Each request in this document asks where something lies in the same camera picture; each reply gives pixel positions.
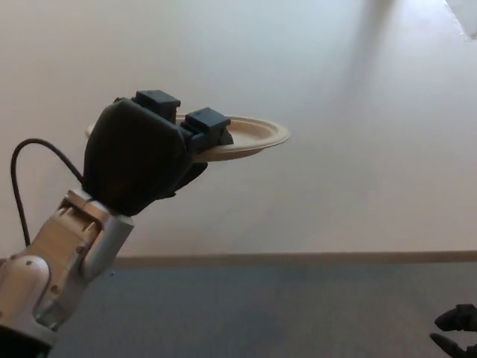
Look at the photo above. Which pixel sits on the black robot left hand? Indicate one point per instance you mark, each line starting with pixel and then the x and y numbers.
pixel 134 160

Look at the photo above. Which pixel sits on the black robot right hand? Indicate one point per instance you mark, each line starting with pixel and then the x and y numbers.
pixel 456 328

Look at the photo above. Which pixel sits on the beige paper plate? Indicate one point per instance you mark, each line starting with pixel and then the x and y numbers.
pixel 253 138

